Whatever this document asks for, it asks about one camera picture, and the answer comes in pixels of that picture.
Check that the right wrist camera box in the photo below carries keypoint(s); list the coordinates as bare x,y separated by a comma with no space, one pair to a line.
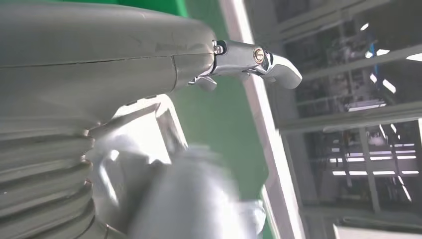
145,132

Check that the background metal shelving rack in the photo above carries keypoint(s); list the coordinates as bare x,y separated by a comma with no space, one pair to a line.
362,115

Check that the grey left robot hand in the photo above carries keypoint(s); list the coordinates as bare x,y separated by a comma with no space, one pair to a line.
99,59

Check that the green conveyor belt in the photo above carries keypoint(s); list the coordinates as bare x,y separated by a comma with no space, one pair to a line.
217,132

